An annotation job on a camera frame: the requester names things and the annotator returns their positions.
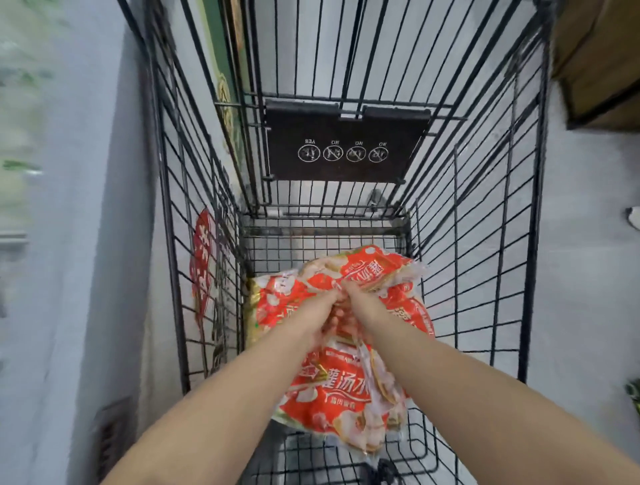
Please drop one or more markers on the person's right forearm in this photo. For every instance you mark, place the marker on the person's right forearm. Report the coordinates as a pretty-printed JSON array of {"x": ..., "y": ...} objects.
[{"x": 500, "y": 409}]

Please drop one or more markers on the dumpling packets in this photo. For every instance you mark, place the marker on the dumpling packets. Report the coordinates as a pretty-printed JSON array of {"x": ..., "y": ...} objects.
[{"x": 280, "y": 300}]

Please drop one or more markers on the person's right hand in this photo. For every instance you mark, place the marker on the person's right hand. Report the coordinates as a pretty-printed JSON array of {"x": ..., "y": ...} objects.
[{"x": 367, "y": 315}]

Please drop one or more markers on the black cart seat panel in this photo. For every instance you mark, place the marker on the black cart seat panel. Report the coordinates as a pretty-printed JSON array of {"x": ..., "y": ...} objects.
[{"x": 345, "y": 125}]

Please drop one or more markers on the red packet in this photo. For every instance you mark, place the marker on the red packet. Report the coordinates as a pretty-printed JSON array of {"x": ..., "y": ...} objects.
[{"x": 340, "y": 399}]

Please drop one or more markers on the person's left hand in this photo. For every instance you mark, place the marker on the person's left hand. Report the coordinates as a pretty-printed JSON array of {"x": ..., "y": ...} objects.
[{"x": 320, "y": 320}]

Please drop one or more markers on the red round sticker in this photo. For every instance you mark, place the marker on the red round sticker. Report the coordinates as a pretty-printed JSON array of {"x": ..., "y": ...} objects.
[{"x": 202, "y": 260}]

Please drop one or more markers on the person's black right shoe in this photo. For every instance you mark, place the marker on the person's black right shoe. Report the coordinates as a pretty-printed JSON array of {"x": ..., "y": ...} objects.
[{"x": 385, "y": 474}]

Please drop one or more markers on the grey freezer with loose dumplings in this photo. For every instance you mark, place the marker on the grey freezer with loose dumplings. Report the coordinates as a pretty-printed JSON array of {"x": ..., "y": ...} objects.
[{"x": 90, "y": 225}]

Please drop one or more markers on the person's left forearm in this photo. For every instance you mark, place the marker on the person's left forearm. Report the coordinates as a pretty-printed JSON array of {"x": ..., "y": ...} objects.
[{"x": 215, "y": 414}]

